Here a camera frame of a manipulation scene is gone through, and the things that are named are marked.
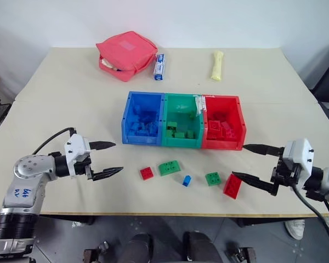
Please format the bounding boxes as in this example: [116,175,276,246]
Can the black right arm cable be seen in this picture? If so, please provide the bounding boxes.
[291,184,329,249]

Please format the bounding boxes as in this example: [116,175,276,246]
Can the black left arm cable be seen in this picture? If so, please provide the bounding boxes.
[32,127,77,155]

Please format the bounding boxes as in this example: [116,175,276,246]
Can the small red square brick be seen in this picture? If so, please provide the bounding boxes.
[139,167,155,181]

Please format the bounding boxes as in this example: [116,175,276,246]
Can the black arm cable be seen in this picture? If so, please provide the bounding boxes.
[291,184,329,249]
[32,127,77,155]

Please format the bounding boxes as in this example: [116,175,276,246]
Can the dark metal foot piece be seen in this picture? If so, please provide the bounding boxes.
[226,243,256,263]
[83,240,111,263]

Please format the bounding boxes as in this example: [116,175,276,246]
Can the red plastic storage bin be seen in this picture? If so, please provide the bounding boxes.
[200,94,248,151]

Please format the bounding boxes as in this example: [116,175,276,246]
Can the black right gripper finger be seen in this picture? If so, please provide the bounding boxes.
[231,171,278,196]
[242,143,286,157]

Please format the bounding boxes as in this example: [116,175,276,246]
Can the black table frame bar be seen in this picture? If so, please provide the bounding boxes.
[38,214,97,226]
[235,217,314,227]

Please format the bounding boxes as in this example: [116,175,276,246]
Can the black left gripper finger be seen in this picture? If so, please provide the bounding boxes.
[92,167,125,182]
[88,140,117,152]

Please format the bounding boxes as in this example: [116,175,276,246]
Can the red rectangular brick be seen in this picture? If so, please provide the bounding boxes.
[223,173,243,199]

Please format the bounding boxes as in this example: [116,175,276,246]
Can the black chair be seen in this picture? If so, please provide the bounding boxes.
[311,43,329,135]

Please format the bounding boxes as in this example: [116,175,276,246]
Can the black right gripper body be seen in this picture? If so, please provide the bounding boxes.
[270,158,302,187]

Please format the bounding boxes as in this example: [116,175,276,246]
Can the red fabric zip pouch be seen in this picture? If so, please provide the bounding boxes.
[95,31,158,82]

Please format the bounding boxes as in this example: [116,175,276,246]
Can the blue white paper packet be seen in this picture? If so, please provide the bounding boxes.
[152,53,166,81]

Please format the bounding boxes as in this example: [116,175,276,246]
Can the green square brick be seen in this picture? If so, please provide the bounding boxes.
[205,171,223,187]

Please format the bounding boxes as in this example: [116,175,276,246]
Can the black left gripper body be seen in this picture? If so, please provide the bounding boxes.
[72,155,96,182]

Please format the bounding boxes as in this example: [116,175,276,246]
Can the green plastic storage bin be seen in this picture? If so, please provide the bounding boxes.
[161,93,204,149]

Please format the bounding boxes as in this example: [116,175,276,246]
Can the large red brick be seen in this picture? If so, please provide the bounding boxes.
[207,119,223,140]

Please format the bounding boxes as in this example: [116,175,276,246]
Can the dark rounded shape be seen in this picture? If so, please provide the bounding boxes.
[183,231,223,263]
[117,232,155,263]

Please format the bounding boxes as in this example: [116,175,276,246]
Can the pale yellow bone-shaped toy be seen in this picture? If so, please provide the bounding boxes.
[209,49,224,82]

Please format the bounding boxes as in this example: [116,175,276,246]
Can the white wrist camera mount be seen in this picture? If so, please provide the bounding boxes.
[279,138,315,187]
[64,133,92,179]

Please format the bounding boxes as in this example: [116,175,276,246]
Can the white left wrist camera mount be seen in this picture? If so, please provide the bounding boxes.
[64,133,92,179]

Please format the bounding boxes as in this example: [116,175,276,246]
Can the blue plastic storage bin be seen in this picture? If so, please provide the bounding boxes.
[121,91,166,146]

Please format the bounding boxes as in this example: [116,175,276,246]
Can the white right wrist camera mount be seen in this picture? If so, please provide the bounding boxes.
[279,138,315,187]

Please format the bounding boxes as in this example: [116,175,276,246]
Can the blue bricks pile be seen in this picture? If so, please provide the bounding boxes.
[127,104,160,138]

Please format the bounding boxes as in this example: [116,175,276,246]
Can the green curved brick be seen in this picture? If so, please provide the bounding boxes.
[157,159,182,177]

